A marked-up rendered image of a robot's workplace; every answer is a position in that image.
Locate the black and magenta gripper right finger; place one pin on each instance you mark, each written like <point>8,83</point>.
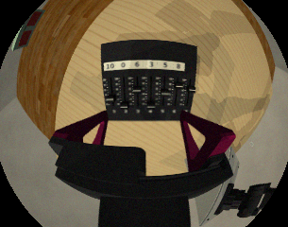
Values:
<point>217,139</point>

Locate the black lighting desk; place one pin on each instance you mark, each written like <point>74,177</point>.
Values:
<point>137,74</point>

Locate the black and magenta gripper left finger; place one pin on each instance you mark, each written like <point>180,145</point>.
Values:
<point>76,131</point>

